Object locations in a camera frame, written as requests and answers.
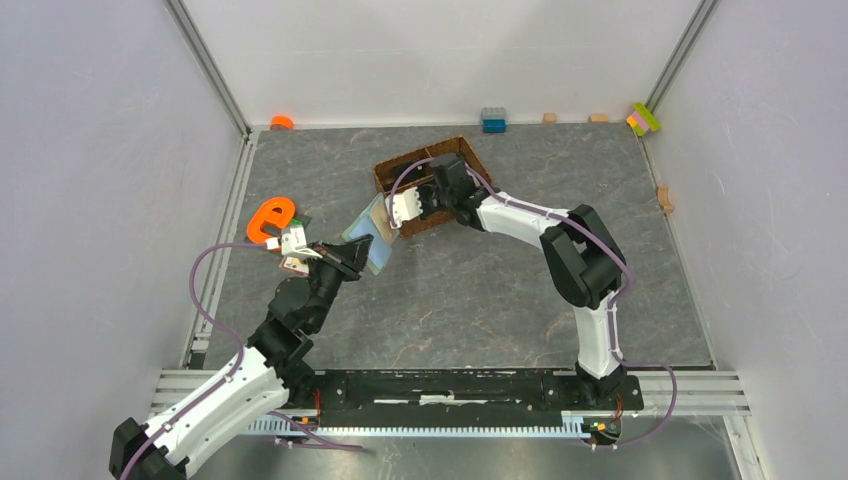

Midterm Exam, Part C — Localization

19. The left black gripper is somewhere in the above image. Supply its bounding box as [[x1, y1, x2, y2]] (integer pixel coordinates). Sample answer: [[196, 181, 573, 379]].
[[302, 233, 373, 331]]

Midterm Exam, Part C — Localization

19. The light blue card holder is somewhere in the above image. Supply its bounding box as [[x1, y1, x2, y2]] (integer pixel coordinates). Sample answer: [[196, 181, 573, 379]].
[[342, 194, 399, 275]]

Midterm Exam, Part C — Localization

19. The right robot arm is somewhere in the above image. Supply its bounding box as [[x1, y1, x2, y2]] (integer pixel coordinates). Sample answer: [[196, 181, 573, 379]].
[[420, 153, 629, 408]]

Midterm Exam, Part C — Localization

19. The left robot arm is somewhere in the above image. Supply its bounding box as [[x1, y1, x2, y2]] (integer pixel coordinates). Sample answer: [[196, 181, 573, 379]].
[[108, 234, 374, 479]]

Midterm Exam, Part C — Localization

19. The pink square card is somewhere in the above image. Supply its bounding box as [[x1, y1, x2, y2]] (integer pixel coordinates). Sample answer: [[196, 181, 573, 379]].
[[279, 257, 310, 276]]

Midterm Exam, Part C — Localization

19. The black item in basket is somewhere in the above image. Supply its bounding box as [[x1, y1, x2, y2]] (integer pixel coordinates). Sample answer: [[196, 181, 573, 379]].
[[385, 162, 421, 188]]

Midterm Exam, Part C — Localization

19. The orange letter e toy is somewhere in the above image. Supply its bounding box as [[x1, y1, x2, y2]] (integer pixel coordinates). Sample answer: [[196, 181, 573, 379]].
[[246, 197, 296, 244]]

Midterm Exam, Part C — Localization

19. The blue grey lego stack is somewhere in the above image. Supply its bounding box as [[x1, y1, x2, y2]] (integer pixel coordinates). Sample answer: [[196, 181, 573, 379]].
[[480, 107, 508, 134]]

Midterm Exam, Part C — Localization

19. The orange round cap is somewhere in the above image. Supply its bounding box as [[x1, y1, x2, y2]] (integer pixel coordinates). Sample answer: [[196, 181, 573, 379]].
[[269, 115, 294, 131]]

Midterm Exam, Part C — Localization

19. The green pink lego stack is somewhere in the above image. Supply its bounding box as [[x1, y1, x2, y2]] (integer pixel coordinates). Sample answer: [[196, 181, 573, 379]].
[[625, 102, 661, 137]]

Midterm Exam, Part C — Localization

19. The curved wooden arch block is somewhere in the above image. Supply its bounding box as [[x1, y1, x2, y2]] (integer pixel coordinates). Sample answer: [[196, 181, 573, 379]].
[[656, 185, 675, 215]]

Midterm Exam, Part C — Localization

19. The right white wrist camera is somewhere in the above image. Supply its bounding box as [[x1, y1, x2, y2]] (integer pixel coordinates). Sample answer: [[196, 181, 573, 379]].
[[384, 187, 423, 229]]

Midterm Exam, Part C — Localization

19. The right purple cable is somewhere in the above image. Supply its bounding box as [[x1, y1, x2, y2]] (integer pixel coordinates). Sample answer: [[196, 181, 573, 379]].
[[388, 157, 680, 449]]

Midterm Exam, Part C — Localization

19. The purple cable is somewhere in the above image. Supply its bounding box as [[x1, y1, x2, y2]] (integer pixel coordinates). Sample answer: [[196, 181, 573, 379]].
[[119, 242, 270, 480], [388, 157, 680, 449]]

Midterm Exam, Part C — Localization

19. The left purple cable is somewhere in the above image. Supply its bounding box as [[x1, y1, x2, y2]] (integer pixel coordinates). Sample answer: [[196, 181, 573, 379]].
[[119, 242, 270, 480]]

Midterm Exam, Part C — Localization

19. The white slotted cable duct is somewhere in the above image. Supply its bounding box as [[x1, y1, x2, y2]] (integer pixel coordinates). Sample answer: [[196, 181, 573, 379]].
[[243, 415, 590, 440]]

